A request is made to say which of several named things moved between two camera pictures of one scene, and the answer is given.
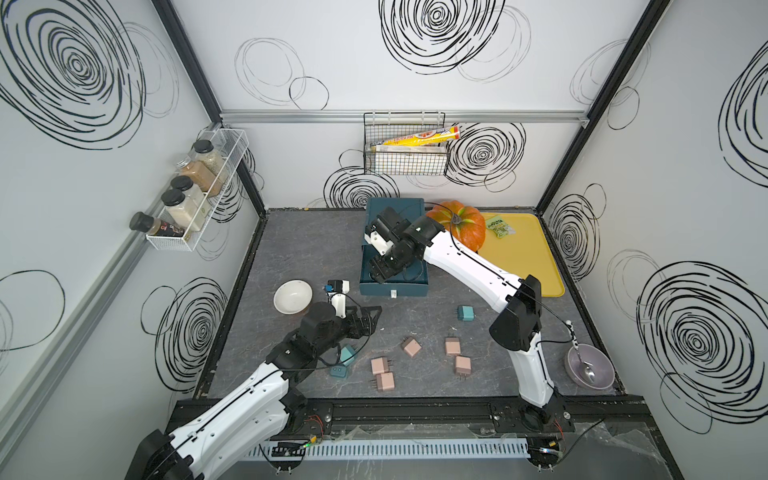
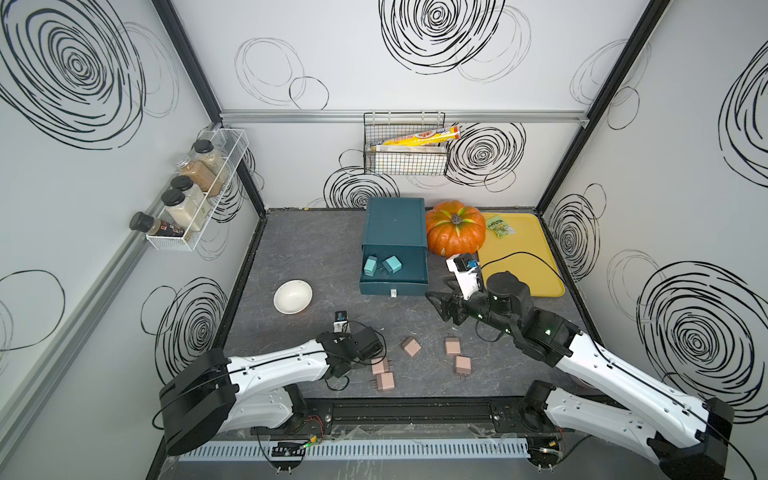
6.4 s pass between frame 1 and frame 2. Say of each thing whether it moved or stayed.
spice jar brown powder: stayed
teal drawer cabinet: stayed
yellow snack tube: stayed
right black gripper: moved
